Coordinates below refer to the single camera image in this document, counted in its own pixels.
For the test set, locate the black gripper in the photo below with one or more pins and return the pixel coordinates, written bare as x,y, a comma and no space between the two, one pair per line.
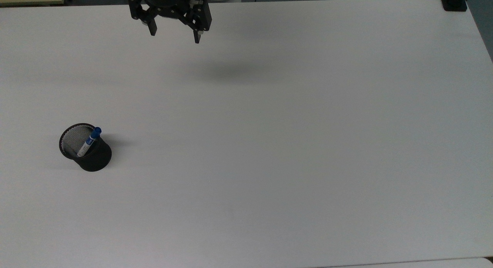
165,2

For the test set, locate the blue capped white marker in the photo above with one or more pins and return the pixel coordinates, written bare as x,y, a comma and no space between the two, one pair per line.
89,141

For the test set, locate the black mesh pen cup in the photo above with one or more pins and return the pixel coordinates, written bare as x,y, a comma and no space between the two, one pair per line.
96,160

